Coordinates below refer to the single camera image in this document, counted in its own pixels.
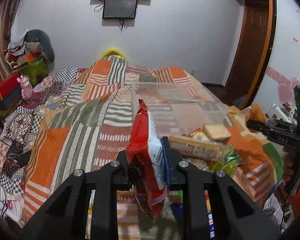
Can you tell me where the pink rabbit toy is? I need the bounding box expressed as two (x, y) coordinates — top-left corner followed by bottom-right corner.
(17, 75), (33, 101)

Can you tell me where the dark grey box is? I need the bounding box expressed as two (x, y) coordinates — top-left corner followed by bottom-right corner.
(0, 86), (21, 111)

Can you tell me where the small wall monitor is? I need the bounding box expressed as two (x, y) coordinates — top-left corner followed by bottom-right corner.
(103, 0), (138, 20)

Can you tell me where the brown biscuit pack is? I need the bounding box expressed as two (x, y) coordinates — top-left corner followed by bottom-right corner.
(169, 136), (226, 161)

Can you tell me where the white sliding wardrobe door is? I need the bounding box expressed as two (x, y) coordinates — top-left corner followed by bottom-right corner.
(254, 0), (300, 117)

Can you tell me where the pile of clothes and bags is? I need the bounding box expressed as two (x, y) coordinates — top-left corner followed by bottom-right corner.
(4, 29), (55, 87)

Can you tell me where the toast bread slice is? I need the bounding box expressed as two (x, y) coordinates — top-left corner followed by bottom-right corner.
(203, 124), (231, 143)

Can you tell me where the brown wooden wardrobe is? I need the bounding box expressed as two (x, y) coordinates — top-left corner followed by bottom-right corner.
(223, 0), (274, 109)

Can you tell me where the red gift box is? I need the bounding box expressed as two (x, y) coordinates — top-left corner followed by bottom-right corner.
(0, 73), (19, 101)

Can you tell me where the person's right hand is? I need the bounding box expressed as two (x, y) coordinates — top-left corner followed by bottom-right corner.
(282, 153), (294, 182)

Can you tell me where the red white snack bag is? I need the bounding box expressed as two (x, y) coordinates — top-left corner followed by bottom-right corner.
(126, 99), (167, 220)

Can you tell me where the clear plastic storage box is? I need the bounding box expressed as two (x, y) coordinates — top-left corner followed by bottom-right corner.
(132, 81), (229, 137)

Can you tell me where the patchwork quilt bedspread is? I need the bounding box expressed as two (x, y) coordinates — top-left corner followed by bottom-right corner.
(0, 56), (283, 239)

